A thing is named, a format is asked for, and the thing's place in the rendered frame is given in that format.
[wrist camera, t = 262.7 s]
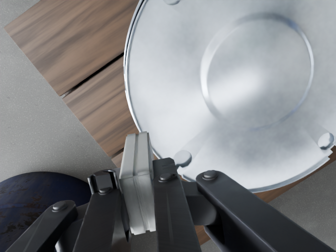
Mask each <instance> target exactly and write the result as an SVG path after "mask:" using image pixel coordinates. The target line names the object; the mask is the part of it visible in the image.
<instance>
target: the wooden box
mask: <svg viewBox="0 0 336 252"><path fill-rule="evenodd" d="M139 1H140V0H40V1H39V2H37V3H36V4H35V5H33V6H32V7H30V8H29V9H28V10H26V11H25V12H24V13H22V14H21V15H20V16H18V17H17V18H15V19H14V20H13V21H11V22H10V23H9V24H7V25H6V26H5V27H4V28H3V29H4V30H5V31H6V33H7V34H8V35H9V36H10V37H11V39H12V40H13V41H14V42H15V43H16V45H17V46H18V47H19V48H20V50H21V51H22V52H23V53H24V54H25V56H26V57H27V58H28V59H29V61H30V62H31V63H32V64H33V65H34V67H35V68H36V69H37V70H38V71H39V73H40V74H41V75H42V76H43V78H44V79H45V80H46V81H47V82H48V84H49V85H50V86H51V87H52V89H53V90H54V91H55V92H56V93H57V95H58V96H62V95H63V94H64V95H65V96H64V97H63V98H62V101H63V102H64V103H65V104H66V106H67V107H68V108H69V109H70V110H71V112H72V113H73V114H74V115H75V117H76V118H77V119H78V120H79V121H80V123H81V124H82V125H83V126H84V127H85V129H86V130H87V131H88V132H89V134H90V135H91V136H92V137H93V138H94V140H95V141H96V142H97V143H98V145H99V146H100V147H101V148H102V149H103V151H104V152H105V153H106V154H107V155H108V157H111V160H112V162H113V163H114V164H115V165H116V166H117V168H121V165H122V159H123V153H124V148H125V142H126V137H127V136H128V135H130V134H136V135H138V134H139V130H138V128H137V126H136V124H135V121H134V119H133V117H132V114H131V111H130V108H129V104H128V100H127V96H126V87H125V76H124V55H122V56H121V57H120V58H118V59H117V60H115V61H114V62H112V63H111V64H110V65H108V66H107V67H104V66H105V65H106V64H108V63H109V62H111V61H112V60H113V59H115V58H116V57H118V56H119V55H121V54H122V53H123V52H125V46H126V40H127V35H128V31H129V27H130V24H131V21H132V18H133V15H134V12H135V10H136V8H137V5H138V3H139ZM330 150H331V151H332V152H333V153H332V154H330V155H329V156H328V158H330V160H328V161H327V162H326V163H325V164H323V165H322V166H321V167H319V168H318V169H316V170H315V171H313V172H312V173H310V174H308V175H307V176H305V177H303V178H301V179H299V180H297V181H295V182H293V183H290V184H288V185H285V186H282V187H279V188H276V189H272V190H268V191H263V192H257V193H253V194H255V195H256V196H258V197H259V198H260V199H262V200H263V201H265V202H266V203H269V202H270V201H272V200H274V199H275V198H277V197H278V196H280V195H282V194H283V193H285V192H286V191H288V190H289V189H291V188H293V187H294V186H296V185H297V184H299V183H301V182H302V181H304V180H305V179H307V178H308V177H310V176H312V175H313V174H315V173H316V172H318V171H320V170H321V169H323V168H324V167H326V166H327V165H329V164H331V163H332V162H334V161H335V160H336V146H335V145H334V146H333V147H332V148H331V149H330ZM194 227H195V231H196V234H197V238H198V241H199V244H200V246H201V245H202V244H204V243H206V242H207V241H209V240H210V239H211V238H210V237H209V236H208V234H207V233H206V232H205V229H204V226H203V225H194Z"/></svg>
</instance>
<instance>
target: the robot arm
mask: <svg viewBox="0 0 336 252"><path fill-rule="evenodd" d="M195 179H196V181H184V180H181V178H180V176H179V175H178V171H177V168H176V164H175V161H174V159H172V158H170V157H166V158H161V159H156V160H154V155H153V150H152V145H151V140H150V135H149V132H147V131H143V132H139V134H136V133H133V134H128V135H127V136H126V140H125V145H124V151H123V157H122V162H121V167H119V168H114V169H104V170H100V171H97V172H95V173H93V174H91V175H90V176H89V177H88V182H89V186H90V190H91V193H92V195H91V198H90V201H89V202H88V203H86V204H84V205H81V206H78V207H76V204H75V202H74V201H73V200H61V201H59V202H56V203H55V204H53V205H51V206H50V207H49V208H47V209H46V210H45V211H44V212H43V213H42V214H41V215H40V216H39V217H38V218H37V219H36V220H35V222H34V223H33V224H32V225H31V226H30V227H29V228H28V229H27V230H26V231H25V232H24V233H23V234H22V235H21V236H20V237H19V238H18V239H17V240H16V241H15V242H14V243H13V244H12V245H11V246H10V247H9V248H8V249H7V250H6V251H5V252H55V248H56V251H57V252H131V240H132V236H131V233H134V235H138V234H143V233H146V231H147V230H150V231H151V232H152V231H156V243H157V252H202V250H201V247H200V243H199V240H198V236H197V233H196V229H195V226H203V227H204V230H205V232H206V233H207V235H208V236H209V237H210V238H211V239H212V241H213V242H214V243H215V244H216V245H217V247H218V248H219V249H220V250H221V252H336V251H335V250H334V249H332V248H331V247H329V246H328V245H326V244H325V243H324V242H322V241H321V240H319V239H318V238H316V237H315V236H314V235H312V234H311V233H309V232H308V231H306V230H305V229H304V228H302V227H301V226H299V225H298V224H296V223H295V222H294V221H292V220H291V219H289V218H288V217H286V216H285V215H284V214H282V213H281V212H279V211H278V210H276V209H275V208H274V207H272V206H271V205H269V204H268V203H266V202H265V201H263V200H262V199H261V198H259V197H258V196H256V195H255V194H253V193H252V192H251V191H249V190H248V189H246V188H245V187H243V186H242V185H241V184H239V183H238V182H236V181H235V180H233V179H232V178H231V177H229V176H228V175H226V174H225V173H223V172H221V171H218V170H207V171H204V172H202V173H200V174H198V175H197V176H196V178H195ZM129 226H130V228H129ZM130 229H131V232H130Z"/></svg>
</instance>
